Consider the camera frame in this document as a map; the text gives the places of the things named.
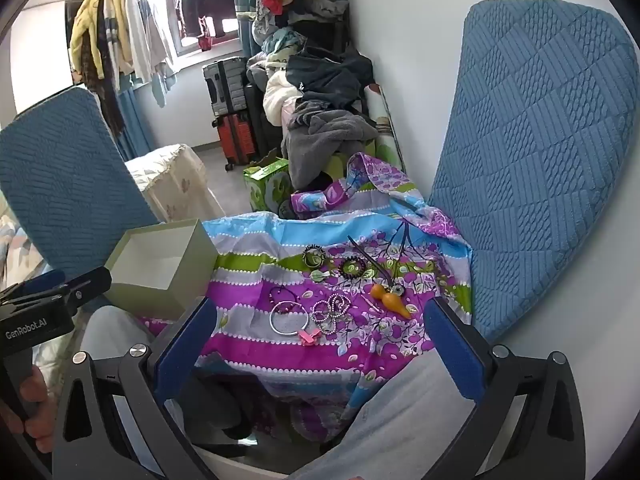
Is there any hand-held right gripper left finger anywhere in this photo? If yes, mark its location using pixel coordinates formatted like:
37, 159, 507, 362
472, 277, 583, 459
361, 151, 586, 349
50, 296, 221, 480

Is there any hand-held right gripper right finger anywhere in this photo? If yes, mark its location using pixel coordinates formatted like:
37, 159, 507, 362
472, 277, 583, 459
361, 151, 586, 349
424, 297, 587, 480

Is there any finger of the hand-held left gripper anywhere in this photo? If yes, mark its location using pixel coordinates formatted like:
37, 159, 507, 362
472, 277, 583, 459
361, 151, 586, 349
60, 266, 113, 313
0, 269, 67, 302

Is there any pale green box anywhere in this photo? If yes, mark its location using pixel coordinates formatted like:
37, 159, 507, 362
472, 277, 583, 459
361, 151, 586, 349
104, 218, 219, 321

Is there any orange gourd pendant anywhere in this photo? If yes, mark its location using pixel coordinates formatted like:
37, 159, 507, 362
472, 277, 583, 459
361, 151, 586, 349
370, 282, 416, 319

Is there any black cord pendant necklace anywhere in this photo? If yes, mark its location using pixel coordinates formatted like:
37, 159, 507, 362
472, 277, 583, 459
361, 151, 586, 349
347, 235, 407, 301

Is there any silver bangle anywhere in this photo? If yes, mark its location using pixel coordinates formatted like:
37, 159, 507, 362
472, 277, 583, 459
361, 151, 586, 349
269, 300, 311, 336

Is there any dark red beaded bracelet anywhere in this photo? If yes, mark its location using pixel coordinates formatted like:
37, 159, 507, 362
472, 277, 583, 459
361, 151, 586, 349
268, 286, 301, 307

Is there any silver bead bracelet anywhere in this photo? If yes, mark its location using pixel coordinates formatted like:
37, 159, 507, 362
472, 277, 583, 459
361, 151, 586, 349
312, 294, 351, 336

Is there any black beaded bracelet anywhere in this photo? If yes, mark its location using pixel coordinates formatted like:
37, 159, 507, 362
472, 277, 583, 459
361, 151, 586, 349
337, 256, 365, 278

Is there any person's left hand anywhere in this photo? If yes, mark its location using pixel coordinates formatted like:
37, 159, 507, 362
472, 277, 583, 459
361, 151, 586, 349
17, 364, 56, 456

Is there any printed bedding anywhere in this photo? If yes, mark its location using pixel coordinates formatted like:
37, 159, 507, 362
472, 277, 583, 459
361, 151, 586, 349
0, 195, 51, 273

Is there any person's grey trouser left leg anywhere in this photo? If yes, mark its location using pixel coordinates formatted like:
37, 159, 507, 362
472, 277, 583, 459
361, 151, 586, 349
75, 305, 166, 361

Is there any person's grey trouser leg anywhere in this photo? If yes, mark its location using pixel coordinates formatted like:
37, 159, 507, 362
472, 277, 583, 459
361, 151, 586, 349
75, 305, 166, 361
295, 350, 501, 480

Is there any floral striped printed cloth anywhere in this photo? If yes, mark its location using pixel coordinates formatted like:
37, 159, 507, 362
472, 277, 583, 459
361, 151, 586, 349
137, 152, 473, 441

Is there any dark cloth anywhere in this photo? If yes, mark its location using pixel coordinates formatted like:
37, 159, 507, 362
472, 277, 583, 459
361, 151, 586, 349
170, 365, 311, 448

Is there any person's grey trouser right leg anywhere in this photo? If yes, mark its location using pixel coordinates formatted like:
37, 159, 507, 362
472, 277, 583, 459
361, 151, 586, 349
295, 350, 501, 480

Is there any blue quilted chair back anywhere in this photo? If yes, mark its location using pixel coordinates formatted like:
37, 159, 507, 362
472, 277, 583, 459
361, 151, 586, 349
429, 0, 638, 343
0, 85, 161, 306

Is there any cream embroidered cloth cover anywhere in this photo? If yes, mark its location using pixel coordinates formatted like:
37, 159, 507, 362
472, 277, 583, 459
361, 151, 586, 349
125, 144, 226, 223

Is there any blue curtain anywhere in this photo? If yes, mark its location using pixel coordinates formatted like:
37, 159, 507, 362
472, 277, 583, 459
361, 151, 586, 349
116, 87, 153, 161

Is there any green cardboard carton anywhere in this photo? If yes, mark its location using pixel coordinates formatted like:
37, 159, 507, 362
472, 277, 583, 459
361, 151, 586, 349
243, 157, 293, 218

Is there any red suitcase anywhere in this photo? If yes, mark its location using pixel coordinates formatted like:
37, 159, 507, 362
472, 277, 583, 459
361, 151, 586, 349
212, 112, 258, 171

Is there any lime green cushion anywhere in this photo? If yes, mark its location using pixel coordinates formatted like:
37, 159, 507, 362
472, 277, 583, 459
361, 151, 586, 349
325, 151, 376, 182

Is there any grey black suitcase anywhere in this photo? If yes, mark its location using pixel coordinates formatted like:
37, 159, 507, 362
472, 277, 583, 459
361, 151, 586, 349
202, 57, 249, 117

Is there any grey fleece garment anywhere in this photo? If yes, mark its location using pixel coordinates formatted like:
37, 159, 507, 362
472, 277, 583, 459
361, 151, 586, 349
281, 100, 379, 191

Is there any white puffy jacket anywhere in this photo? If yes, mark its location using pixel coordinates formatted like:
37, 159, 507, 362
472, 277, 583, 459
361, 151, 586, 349
263, 72, 302, 126

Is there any row of hanging clothes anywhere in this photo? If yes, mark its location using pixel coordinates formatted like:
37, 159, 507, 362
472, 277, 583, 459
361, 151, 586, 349
69, 0, 236, 136

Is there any dark navy jacket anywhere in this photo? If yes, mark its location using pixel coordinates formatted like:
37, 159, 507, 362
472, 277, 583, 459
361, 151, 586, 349
286, 47, 375, 108

